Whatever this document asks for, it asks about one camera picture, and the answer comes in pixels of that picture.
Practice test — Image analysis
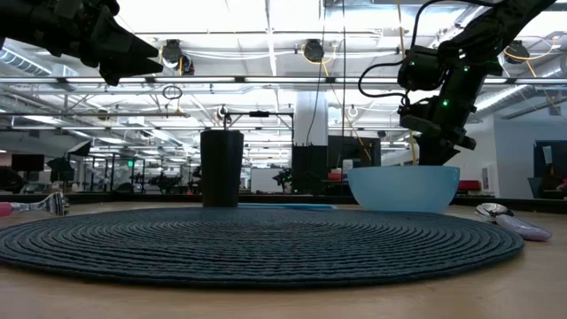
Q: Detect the yellow hanging cable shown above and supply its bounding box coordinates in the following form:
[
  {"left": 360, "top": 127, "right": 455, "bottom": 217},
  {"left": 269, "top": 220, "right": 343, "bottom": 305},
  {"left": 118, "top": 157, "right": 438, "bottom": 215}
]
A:
[{"left": 395, "top": 0, "right": 420, "bottom": 166}]

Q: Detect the black background rig frame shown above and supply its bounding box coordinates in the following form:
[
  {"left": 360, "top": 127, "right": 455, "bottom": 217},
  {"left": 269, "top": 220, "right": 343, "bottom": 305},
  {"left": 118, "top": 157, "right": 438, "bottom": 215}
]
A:
[{"left": 222, "top": 109, "right": 296, "bottom": 147}]

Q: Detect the white board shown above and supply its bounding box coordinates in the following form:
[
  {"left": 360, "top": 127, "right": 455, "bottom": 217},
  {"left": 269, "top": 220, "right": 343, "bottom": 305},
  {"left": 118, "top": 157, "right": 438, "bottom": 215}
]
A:
[{"left": 250, "top": 167, "right": 284, "bottom": 194}]

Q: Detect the round dark woven placemat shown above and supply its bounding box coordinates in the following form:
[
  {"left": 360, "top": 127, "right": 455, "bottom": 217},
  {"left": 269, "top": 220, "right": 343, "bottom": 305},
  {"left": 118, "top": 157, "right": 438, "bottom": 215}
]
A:
[{"left": 0, "top": 206, "right": 525, "bottom": 284}]

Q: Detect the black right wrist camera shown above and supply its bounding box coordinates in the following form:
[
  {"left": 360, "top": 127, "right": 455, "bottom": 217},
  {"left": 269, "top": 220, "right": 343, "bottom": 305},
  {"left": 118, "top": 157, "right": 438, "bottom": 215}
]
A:
[{"left": 397, "top": 45, "right": 444, "bottom": 92}]

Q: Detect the black ceiling cable reel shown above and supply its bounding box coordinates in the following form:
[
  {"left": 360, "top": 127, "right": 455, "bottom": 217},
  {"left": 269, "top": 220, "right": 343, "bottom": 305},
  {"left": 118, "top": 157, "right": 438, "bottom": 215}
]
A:
[
  {"left": 302, "top": 38, "right": 326, "bottom": 64},
  {"left": 160, "top": 38, "right": 196, "bottom": 76},
  {"left": 503, "top": 39, "right": 531, "bottom": 66}
]

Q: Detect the green plant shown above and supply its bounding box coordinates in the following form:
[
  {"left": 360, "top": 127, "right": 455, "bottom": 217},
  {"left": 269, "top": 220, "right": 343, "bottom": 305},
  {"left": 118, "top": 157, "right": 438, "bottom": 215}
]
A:
[{"left": 272, "top": 167, "right": 293, "bottom": 194}]

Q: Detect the blue plastic bowl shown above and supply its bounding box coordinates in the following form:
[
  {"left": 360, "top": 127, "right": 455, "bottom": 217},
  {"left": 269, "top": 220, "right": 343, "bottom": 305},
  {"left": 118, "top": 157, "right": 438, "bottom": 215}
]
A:
[{"left": 347, "top": 166, "right": 461, "bottom": 214}]

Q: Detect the white building column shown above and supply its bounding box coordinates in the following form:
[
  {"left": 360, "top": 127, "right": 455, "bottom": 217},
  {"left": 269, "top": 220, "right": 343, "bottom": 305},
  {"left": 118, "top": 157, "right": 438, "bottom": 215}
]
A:
[{"left": 294, "top": 90, "right": 330, "bottom": 147}]

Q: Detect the spoon with purple handle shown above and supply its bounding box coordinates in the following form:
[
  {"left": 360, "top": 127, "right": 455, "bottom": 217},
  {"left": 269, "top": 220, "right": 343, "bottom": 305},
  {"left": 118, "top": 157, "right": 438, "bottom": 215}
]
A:
[{"left": 474, "top": 202, "right": 554, "bottom": 243}]

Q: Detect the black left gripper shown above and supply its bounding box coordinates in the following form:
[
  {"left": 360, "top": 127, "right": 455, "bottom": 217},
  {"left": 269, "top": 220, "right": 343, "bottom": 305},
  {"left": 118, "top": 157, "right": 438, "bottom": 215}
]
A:
[{"left": 43, "top": 0, "right": 164, "bottom": 88}]

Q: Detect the black right camera cable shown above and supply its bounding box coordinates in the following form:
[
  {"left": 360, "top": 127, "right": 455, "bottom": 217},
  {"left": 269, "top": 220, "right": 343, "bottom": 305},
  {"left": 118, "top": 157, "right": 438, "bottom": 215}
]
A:
[{"left": 357, "top": 0, "right": 488, "bottom": 99}]

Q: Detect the black cup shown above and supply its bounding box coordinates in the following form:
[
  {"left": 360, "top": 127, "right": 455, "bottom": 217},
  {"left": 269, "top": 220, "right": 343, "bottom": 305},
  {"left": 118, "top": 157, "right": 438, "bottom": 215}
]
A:
[{"left": 199, "top": 129, "right": 245, "bottom": 208}]

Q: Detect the black table frame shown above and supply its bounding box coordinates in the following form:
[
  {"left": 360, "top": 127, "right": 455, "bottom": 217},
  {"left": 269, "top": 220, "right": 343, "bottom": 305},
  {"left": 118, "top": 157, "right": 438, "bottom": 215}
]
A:
[{"left": 0, "top": 192, "right": 567, "bottom": 214}]

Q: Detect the black monitor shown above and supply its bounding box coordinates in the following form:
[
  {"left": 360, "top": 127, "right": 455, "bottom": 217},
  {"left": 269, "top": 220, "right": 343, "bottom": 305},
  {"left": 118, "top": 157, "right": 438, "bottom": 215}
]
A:
[{"left": 11, "top": 153, "right": 46, "bottom": 173}]

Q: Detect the black cabinet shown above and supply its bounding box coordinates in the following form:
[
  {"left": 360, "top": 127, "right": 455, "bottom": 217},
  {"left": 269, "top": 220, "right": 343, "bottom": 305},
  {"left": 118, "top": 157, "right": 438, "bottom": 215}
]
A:
[{"left": 291, "top": 144, "right": 330, "bottom": 196}]

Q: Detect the person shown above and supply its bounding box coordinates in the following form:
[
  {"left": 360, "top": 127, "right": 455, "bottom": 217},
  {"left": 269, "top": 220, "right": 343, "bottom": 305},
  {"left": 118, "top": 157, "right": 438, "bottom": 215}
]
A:
[{"left": 539, "top": 162, "right": 567, "bottom": 198}]

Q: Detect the thin black hanging cable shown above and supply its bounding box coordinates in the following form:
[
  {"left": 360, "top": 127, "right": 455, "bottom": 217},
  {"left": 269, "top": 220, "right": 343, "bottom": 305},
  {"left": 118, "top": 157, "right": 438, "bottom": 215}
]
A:
[{"left": 305, "top": 0, "right": 327, "bottom": 146}]

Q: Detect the black board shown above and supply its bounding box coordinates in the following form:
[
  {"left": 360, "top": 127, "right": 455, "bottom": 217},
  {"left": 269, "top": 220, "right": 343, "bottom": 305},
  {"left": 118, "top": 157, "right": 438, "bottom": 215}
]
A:
[{"left": 327, "top": 135, "right": 383, "bottom": 169}]

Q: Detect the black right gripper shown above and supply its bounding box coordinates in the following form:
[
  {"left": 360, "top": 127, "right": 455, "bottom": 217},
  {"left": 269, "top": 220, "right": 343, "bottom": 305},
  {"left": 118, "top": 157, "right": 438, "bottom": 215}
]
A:
[{"left": 397, "top": 61, "right": 486, "bottom": 167}]

